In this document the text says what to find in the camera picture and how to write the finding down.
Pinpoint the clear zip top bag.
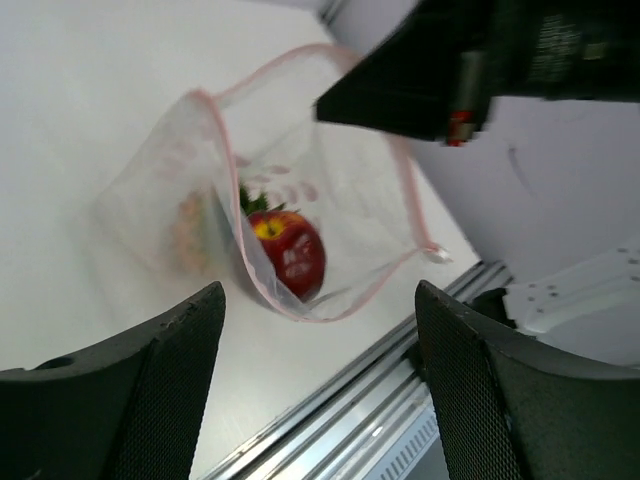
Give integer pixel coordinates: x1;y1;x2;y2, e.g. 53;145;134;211
92;44;450;323

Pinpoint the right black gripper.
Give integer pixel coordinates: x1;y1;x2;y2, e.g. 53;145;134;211
449;1;639;145

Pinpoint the red toy apple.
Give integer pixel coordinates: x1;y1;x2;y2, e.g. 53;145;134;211
248;210;327;302

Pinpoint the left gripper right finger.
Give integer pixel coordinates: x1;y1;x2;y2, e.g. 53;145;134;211
415;280;639;479

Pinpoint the white slotted cable duct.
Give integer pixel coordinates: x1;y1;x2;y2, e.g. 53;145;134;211
365;406;439;480

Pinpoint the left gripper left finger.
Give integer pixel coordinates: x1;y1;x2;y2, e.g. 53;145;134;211
1;282;226;479

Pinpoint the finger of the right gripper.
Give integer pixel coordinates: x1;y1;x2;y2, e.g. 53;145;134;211
315;1;495;145

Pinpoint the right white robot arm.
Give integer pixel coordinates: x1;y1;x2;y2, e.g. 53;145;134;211
316;1;639;367

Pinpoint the aluminium mounting rail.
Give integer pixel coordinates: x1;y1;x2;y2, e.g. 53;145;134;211
191;263;509;479

